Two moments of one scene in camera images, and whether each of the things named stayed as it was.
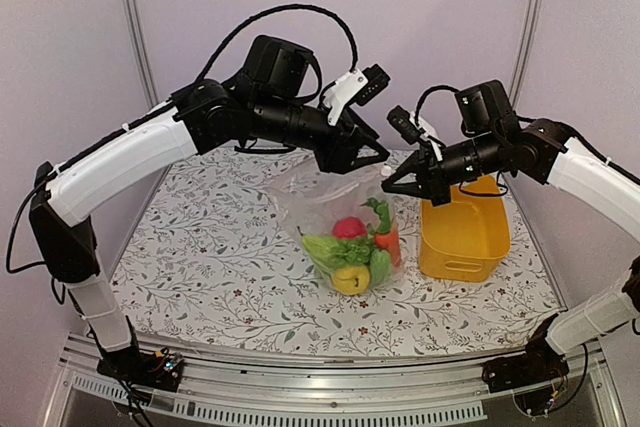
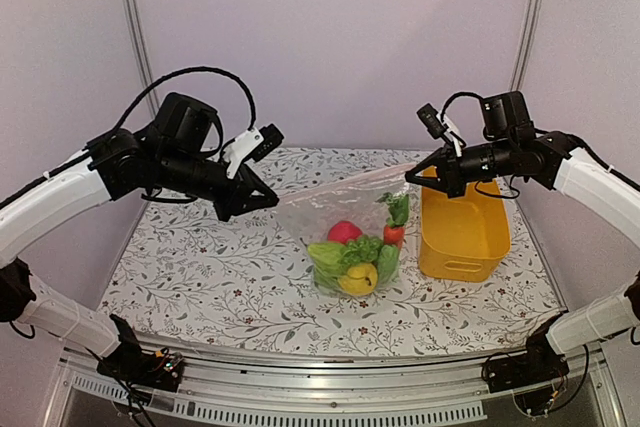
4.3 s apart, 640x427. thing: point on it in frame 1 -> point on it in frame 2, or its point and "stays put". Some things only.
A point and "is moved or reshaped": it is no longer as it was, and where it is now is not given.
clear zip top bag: (346, 223) is moved or reshaped
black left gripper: (340, 155) -> (239, 199)
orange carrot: (385, 237) -> (394, 232)
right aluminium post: (530, 23) stays put
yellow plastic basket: (468, 238) stays put
